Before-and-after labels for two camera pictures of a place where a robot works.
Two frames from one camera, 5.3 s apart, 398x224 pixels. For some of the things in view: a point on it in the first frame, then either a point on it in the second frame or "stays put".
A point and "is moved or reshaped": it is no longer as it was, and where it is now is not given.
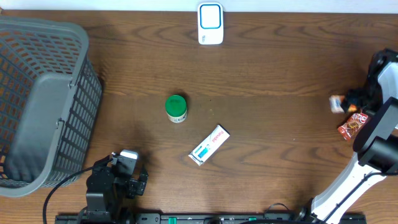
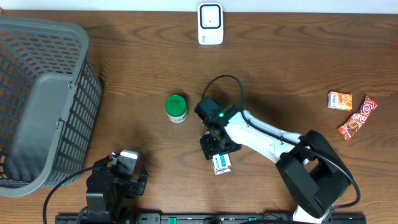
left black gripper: (137, 186) stays put
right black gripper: (352, 96) to (209, 150)
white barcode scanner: (210, 23) stays put
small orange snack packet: (335, 104) is moved or reshaped
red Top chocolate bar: (349, 130) stays put
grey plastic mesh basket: (50, 99) stays put
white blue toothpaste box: (209, 145) is moved or reshaped
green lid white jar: (176, 108) stays put
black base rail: (291, 218) stays put
